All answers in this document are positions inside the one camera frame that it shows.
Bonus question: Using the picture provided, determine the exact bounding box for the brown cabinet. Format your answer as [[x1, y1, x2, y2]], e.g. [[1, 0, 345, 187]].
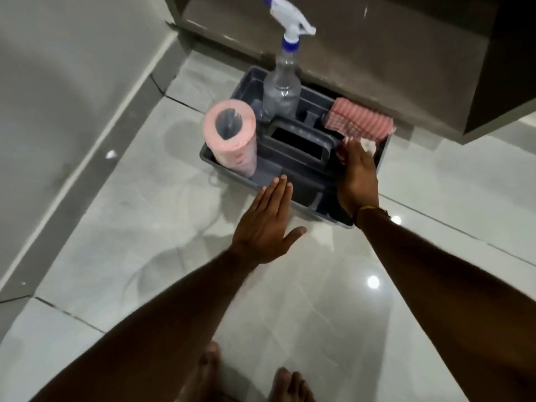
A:
[[163, 0, 536, 145]]

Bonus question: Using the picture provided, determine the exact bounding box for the pink checked cloth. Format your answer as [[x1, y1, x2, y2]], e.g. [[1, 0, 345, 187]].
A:
[[322, 97, 397, 143]]

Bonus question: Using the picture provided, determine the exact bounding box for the person's foot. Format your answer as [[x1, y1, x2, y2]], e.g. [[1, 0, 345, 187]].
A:
[[175, 340, 222, 402], [267, 367, 315, 402]]

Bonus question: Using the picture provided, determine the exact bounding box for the orange wrist thread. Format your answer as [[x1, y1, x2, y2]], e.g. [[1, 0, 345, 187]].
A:
[[353, 205, 391, 227]]

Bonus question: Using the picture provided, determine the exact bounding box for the pink paper towel roll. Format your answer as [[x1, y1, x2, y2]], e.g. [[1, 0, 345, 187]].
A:
[[203, 99, 259, 179]]

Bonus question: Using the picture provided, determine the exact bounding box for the clear spray bottle white trigger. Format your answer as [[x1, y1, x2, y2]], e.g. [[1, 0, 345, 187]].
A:
[[260, 0, 317, 123]]

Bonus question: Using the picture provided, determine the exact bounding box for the person's right foot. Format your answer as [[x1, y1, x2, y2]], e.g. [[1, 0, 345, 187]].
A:
[[267, 367, 315, 402]]

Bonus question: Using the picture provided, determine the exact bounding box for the person's left foot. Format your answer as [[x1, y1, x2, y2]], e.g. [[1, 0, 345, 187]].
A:
[[175, 340, 222, 402]]

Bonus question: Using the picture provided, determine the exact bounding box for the person's left hand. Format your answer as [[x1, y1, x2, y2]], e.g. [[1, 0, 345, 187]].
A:
[[231, 175, 307, 267]]

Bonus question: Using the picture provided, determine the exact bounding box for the person's right hand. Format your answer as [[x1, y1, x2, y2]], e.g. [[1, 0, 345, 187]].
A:
[[335, 137, 380, 218]]

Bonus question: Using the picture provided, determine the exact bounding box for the person's left forearm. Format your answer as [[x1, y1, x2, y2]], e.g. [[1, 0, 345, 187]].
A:
[[30, 246, 257, 402]]

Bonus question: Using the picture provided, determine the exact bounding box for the grey plastic cleaning caddy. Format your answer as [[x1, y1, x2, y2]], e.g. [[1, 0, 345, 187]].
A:
[[199, 65, 393, 229]]

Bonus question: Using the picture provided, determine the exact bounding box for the person's right forearm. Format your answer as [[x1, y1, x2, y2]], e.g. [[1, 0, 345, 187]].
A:
[[356, 208, 536, 402]]

